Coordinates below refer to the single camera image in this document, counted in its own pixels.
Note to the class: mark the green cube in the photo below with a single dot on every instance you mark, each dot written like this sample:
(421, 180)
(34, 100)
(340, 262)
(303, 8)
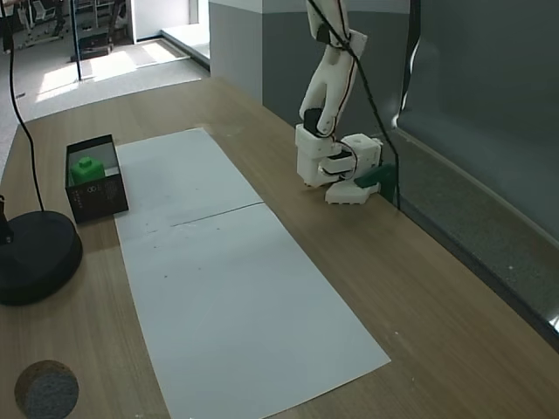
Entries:
(87, 171)

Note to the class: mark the black cardboard box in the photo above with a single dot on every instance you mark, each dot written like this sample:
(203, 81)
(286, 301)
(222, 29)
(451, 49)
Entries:
(100, 196)

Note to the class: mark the green table clamp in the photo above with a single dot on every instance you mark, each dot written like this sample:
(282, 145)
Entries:
(375, 176)

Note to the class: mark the white paper sheet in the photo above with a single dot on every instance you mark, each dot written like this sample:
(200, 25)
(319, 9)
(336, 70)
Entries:
(244, 305)
(183, 174)

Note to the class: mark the grey partition panel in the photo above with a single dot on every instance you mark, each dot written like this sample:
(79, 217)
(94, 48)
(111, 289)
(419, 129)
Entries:
(489, 109)

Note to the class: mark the black round stand base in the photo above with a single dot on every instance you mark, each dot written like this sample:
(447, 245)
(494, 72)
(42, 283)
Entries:
(35, 257)

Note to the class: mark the thin black stand pole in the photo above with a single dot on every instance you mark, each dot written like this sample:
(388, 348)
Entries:
(26, 131)

